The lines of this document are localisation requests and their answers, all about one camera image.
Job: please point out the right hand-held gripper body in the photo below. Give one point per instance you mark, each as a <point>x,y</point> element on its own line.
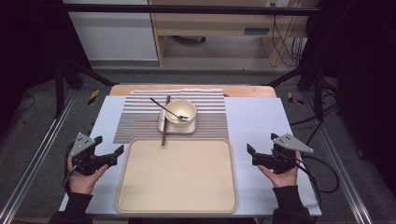
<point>283,158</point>

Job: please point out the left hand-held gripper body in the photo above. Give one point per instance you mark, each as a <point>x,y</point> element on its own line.
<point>84,149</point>

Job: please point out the brown wooden chopsticks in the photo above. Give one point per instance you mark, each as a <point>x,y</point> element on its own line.
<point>165,130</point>

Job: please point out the beige plastic tray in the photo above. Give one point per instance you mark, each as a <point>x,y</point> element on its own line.
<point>177,177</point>

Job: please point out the cream bowl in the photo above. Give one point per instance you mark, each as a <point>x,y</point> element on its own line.
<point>183,107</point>

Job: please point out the person's right hand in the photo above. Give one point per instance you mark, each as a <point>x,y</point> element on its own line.
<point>285,179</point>

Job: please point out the person's left hand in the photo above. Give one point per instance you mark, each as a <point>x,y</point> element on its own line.
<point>81,183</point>

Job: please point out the pale blue board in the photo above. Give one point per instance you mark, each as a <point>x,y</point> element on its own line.
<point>255,124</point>

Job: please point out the striped woven placemat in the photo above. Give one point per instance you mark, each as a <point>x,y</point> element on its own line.
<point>137,124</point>

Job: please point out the yellow-black floor tape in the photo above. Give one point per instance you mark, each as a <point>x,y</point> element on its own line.
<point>294,99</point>
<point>93,97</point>

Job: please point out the wooden table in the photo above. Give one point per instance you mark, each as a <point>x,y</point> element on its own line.
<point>249,90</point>

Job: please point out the black metal stand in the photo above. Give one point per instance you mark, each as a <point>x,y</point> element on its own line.
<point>59,90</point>
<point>317,90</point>

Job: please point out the white square plate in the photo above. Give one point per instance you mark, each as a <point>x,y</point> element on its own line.
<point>179,129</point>

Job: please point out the white cabinet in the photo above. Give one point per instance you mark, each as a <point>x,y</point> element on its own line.
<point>115,34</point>

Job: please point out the light wooden desk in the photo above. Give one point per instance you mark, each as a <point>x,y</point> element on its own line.
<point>218,23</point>

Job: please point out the aluminium floor rail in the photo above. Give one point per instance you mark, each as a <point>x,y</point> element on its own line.
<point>37,155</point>
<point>339,168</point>

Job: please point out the black horizontal frame bar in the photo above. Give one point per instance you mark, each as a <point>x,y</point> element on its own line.
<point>186,9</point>

